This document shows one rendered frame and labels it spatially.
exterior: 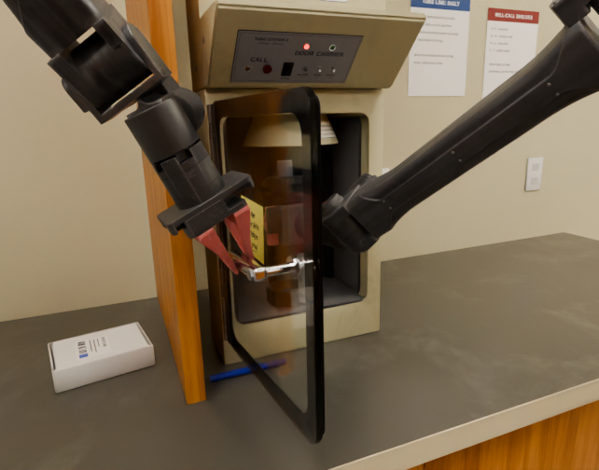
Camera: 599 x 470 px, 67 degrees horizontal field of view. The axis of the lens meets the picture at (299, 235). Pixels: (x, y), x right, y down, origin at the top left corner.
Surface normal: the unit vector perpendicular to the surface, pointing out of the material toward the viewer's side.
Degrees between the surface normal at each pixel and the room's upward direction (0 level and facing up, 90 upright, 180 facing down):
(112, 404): 0
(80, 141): 90
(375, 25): 135
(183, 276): 90
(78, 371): 90
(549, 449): 90
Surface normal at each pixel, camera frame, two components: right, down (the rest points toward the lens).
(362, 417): -0.03, -0.97
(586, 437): 0.38, 0.22
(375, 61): 0.29, 0.84
